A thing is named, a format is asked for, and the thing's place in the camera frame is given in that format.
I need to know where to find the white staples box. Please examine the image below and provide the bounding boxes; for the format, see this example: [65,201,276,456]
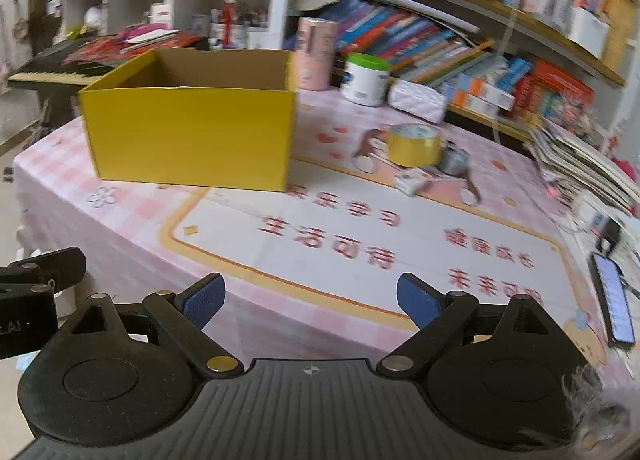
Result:
[394,167,432,197]

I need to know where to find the grey toy car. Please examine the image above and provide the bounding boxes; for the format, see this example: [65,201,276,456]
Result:
[437,141,470,177]

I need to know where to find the yellow tape roll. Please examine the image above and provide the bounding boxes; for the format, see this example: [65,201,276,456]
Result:
[386,124,444,167]

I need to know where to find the yellow cardboard box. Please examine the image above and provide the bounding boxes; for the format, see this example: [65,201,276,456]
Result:
[78,48,297,191]

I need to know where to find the pink printed desk mat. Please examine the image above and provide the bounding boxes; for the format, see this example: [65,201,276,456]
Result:
[14,91,639,383]

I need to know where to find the black smartphone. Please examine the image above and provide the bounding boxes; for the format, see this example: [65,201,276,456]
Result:
[589,252,636,350]

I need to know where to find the white power strip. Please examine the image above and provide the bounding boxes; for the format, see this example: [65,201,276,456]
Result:
[570,190,637,255]

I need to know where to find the stack of papers and magazines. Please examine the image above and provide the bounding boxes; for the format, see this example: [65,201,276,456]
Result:
[525,120,639,214]

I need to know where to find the white quilted purse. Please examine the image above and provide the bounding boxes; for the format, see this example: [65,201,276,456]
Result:
[387,80,447,124]

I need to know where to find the orange white boxes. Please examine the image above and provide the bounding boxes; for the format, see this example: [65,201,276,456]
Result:
[439,73,515,116]

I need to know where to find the white jar green lid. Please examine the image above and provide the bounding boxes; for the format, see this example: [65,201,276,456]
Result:
[341,53,390,108]

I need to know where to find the red boxed book set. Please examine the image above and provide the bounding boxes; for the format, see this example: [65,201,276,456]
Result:
[511,59,594,131]

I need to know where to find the black electronic keyboard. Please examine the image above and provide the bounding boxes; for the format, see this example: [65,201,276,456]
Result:
[6,37,126,94]

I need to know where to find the row of colourful books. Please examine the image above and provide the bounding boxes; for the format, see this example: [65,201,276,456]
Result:
[319,0,533,92]

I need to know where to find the red paper pile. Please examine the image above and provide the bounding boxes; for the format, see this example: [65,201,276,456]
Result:
[62,24,209,66]

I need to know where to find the wooden bookshelf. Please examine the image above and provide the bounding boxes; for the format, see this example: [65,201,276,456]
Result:
[269,0,640,146]

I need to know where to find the pink cylindrical humidifier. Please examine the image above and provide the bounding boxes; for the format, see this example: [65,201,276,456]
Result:
[295,18,338,91]

